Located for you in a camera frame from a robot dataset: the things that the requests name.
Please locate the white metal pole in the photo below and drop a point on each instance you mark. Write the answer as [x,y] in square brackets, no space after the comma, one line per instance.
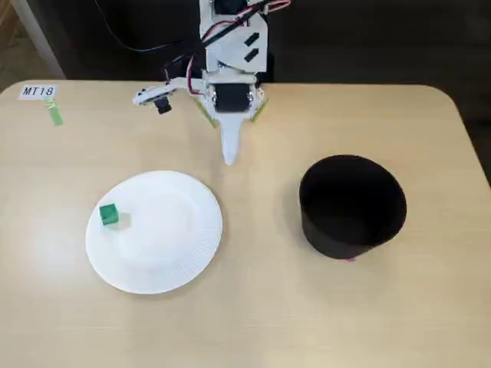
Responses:
[38,38]

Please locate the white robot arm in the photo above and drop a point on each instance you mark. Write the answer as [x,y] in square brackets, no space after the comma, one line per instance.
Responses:
[230,46]

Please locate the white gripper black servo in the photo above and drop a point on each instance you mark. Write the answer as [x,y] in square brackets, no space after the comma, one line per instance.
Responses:
[229,98]

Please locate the green cube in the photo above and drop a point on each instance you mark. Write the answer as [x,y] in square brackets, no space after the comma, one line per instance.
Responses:
[108,214]

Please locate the black pot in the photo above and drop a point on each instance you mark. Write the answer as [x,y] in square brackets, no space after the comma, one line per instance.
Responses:
[353,214]

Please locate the wrist camera on white bracket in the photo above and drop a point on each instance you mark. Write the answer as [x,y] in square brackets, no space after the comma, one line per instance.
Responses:
[153,95]

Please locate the white MT18 label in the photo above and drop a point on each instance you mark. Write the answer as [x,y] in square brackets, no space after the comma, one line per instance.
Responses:
[37,91]

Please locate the white paper plate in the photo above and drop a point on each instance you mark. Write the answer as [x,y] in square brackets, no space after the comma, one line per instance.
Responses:
[161,237]

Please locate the green tape strip by label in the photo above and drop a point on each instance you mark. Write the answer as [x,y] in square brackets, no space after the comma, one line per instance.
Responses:
[53,113]

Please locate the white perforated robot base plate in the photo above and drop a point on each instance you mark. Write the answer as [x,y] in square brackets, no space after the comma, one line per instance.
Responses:
[258,96]

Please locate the green tape strip at base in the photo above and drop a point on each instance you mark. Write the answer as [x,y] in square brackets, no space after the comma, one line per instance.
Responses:
[259,111]
[205,113]

